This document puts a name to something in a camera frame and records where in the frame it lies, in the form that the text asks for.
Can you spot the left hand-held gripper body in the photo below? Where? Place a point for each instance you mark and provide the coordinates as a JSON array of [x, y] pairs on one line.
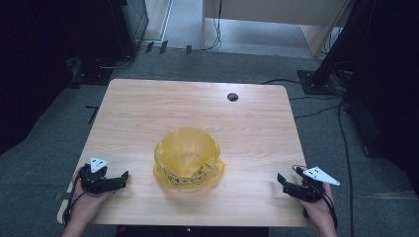
[[94, 184]]

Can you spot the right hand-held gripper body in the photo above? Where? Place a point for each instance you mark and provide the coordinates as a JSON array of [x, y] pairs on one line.
[[311, 191]]

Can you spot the black cabinet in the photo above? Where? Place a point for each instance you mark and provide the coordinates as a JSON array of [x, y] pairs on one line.
[[131, 26]]

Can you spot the grey tape strip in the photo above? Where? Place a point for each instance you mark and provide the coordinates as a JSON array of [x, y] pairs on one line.
[[62, 196]]

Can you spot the black round table grommet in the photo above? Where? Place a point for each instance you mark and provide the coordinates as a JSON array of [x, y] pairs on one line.
[[232, 97]]

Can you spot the black metal stand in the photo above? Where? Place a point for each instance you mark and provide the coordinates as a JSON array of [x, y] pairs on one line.
[[332, 56]]

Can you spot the black stand base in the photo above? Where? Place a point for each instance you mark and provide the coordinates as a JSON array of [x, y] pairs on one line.
[[92, 75]]

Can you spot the dark curtain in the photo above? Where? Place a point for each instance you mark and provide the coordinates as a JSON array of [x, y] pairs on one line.
[[395, 82], [39, 65]]

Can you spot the person's left hand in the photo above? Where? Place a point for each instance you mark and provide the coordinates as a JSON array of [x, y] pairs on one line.
[[84, 207]]

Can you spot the beige wooden desk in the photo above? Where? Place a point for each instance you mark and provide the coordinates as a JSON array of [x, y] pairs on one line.
[[263, 10]]

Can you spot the person's right hand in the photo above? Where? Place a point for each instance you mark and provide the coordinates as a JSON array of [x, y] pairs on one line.
[[319, 214]]

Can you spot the small black floor block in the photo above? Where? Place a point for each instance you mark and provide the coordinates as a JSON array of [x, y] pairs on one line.
[[149, 46], [188, 49], [163, 47]]

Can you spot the yellow printed plastic bag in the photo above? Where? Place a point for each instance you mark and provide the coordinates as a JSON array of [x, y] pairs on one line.
[[187, 151]]

